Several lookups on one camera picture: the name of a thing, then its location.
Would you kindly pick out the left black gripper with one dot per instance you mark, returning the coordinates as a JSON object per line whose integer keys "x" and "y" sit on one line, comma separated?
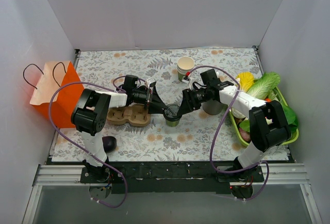
{"x": 150, "y": 98}

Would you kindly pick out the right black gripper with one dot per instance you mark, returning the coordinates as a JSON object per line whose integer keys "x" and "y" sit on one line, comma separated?
{"x": 188, "y": 98}

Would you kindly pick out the black plastic cup lid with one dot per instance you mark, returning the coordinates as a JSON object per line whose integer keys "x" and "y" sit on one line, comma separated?
{"x": 171, "y": 112}

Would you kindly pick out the brown cardboard cup carrier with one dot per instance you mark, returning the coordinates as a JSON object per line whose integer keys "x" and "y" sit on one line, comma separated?
{"x": 123, "y": 117}

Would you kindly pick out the green paper cup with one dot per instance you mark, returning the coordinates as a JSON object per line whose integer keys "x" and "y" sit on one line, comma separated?
{"x": 172, "y": 122}

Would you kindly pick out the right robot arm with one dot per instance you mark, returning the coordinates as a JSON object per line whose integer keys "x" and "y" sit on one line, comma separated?
{"x": 268, "y": 123}

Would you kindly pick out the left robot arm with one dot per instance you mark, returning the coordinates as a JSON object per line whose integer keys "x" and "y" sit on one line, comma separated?
{"x": 90, "y": 114}

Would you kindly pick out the floral tablecloth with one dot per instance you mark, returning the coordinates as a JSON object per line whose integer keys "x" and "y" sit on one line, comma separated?
{"x": 198, "y": 136}

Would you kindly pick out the grey straw holder cup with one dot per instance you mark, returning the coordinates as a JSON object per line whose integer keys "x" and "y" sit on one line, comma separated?
{"x": 212, "y": 107}

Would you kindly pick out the stack of paper cups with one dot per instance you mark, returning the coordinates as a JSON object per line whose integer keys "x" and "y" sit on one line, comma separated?
{"x": 184, "y": 65}

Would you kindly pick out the white radish toy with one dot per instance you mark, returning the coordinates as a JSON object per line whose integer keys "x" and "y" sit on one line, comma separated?
{"x": 237, "y": 114}

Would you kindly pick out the green plastic basket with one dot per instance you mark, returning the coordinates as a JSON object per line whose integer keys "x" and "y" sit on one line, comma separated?
{"x": 274, "y": 94}

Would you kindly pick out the purple eggplant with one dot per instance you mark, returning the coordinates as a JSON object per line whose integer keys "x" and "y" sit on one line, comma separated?
{"x": 109, "y": 143}

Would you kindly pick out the pink sweet potato toy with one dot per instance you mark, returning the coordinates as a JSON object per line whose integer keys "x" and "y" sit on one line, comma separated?
{"x": 245, "y": 135}

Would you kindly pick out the napa cabbage toy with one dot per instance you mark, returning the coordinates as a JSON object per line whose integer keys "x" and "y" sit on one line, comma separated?
{"x": 264, "y": 85}

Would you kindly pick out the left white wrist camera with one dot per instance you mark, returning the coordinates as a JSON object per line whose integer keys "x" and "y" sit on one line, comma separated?
{"x": 150, "y": 83}

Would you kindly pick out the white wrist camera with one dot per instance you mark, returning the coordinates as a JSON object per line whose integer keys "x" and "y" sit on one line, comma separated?
{"x": 150, "y": 83}
{"x": 186, "y": 79}

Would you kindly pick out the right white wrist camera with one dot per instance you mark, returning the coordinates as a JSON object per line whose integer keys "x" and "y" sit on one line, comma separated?
{"x": 186, "y": 79}

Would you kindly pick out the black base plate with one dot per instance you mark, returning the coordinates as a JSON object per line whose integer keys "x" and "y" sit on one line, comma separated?
{"x": 181, "y": 177}

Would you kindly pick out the aluminium frame rail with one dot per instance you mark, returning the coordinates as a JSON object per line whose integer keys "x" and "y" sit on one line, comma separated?
{"x": 76, "y": 175}

